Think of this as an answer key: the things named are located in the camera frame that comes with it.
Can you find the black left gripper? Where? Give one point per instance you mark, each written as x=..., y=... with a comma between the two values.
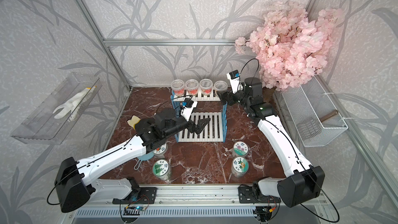
x=197, y=129

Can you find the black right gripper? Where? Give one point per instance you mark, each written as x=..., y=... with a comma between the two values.
x=229, y=95

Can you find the aluminium front rail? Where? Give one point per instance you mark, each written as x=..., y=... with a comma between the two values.
x=106, y=191

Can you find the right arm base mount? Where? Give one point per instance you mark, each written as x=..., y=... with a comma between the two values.
x=255, y=194

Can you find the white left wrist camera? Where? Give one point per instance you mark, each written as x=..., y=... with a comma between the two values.
x=187, y=107

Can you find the clear plastic seed container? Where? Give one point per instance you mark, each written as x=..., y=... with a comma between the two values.
x=206, y=86

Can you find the clear container red seed packet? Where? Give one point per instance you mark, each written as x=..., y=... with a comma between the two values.
x=178, y=87

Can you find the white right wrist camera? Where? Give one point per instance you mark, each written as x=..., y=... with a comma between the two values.
x=234, y=78

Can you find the clear acrylic wall tray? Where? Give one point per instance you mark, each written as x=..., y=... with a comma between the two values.
x=53, y=120

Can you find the flower label jar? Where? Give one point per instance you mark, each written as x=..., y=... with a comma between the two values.
x=240, y=149
x=240, y=167

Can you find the white glove in tray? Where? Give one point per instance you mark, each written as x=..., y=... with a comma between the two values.
x=72, y=106

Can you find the flower label jar right rear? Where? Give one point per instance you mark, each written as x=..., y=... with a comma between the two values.
x=240, y=149

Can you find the black and yellow work glove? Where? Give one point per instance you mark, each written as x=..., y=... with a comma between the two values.
x=133, y=121

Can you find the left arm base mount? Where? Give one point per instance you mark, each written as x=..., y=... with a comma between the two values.
x=138, y=195

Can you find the pink blossom artificial tree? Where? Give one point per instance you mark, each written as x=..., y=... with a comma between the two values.
x=290, y=48

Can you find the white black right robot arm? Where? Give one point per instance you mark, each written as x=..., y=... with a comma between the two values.
x=303, y=181

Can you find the clear lidded seed container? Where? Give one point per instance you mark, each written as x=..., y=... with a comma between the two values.
x=192, y=87

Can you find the green tree label jar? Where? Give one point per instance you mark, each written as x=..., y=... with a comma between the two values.
x=162, y=169

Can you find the white wire mesh basket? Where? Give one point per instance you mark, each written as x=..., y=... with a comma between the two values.
x=306, y=104

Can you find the wooden handled brush in basket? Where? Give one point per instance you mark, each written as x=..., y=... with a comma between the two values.
x=328, y=116

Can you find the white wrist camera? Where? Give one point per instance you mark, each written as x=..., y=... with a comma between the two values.
x=187, y=107
x=234, y=78

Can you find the flower label jar right front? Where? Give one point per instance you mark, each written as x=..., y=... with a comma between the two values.
x=240, y=167

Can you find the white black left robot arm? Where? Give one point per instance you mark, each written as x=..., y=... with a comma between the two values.
x=74, y=180

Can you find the red strawberry label jar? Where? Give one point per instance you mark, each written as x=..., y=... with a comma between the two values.
x=161, y=151

